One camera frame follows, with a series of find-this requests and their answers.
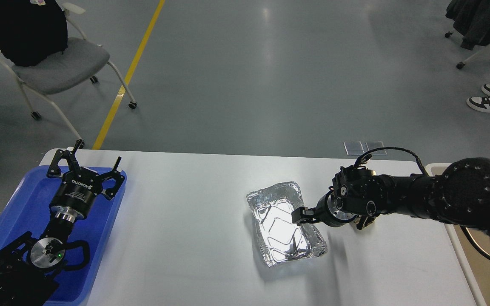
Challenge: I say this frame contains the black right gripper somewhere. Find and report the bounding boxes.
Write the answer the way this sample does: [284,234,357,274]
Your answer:
[292,191,357,228]

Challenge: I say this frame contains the grey office chair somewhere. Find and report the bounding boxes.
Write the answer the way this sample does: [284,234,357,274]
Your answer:
[0,2,137,140]

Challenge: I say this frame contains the beige plastic bin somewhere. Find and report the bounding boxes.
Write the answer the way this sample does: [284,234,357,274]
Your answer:
[423,164,490,306]

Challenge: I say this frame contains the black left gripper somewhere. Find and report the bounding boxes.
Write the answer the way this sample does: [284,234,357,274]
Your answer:
[47,140,125,220]

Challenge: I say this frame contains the chair with dark coat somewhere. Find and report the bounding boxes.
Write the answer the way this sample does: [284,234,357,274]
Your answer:
[444,0,490,51]

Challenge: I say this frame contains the crumpled brown paper ball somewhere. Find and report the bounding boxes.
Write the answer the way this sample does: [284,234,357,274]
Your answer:
[351,215,376,230]

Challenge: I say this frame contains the aluminium foil tray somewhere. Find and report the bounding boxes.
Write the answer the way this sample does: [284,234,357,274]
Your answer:
[246,181,327,268]

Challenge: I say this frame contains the left metal floor plate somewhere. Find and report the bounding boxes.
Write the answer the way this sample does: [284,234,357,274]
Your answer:
[343,141,365,156]

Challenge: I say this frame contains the black jacket on chair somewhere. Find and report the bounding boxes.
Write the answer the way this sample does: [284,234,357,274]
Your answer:
[0,0,68,67]

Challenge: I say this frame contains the blue plastic tray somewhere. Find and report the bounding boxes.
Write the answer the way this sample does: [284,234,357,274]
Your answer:
[0,165,126,306]

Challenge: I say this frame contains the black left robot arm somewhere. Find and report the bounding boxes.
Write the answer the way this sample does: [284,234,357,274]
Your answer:
[0,140,126,306]

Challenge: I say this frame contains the metal floor plate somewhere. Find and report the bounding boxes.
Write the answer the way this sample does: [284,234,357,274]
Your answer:
[343,141,365,156]
[365,141,387,156]

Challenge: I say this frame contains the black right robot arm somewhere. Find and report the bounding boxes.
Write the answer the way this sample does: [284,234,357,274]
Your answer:
[292,150,490,239]

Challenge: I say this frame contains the right metal floor plate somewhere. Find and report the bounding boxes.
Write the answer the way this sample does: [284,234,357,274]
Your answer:
[365,141,387,156]

